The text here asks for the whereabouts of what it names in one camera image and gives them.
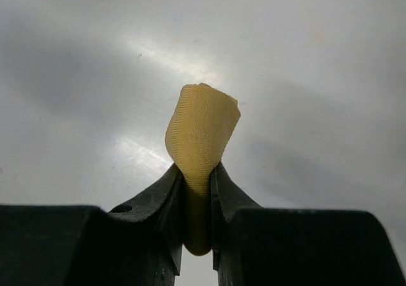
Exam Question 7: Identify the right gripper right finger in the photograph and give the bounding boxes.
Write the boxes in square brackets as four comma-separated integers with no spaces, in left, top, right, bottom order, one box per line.
[209,163,262,285]

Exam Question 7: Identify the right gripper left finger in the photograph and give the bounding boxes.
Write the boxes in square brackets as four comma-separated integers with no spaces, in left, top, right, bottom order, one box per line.
[109,165,183,285]

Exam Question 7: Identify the mustard yellow sock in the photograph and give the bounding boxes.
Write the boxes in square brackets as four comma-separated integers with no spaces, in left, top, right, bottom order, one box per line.
[165,83,241,256]

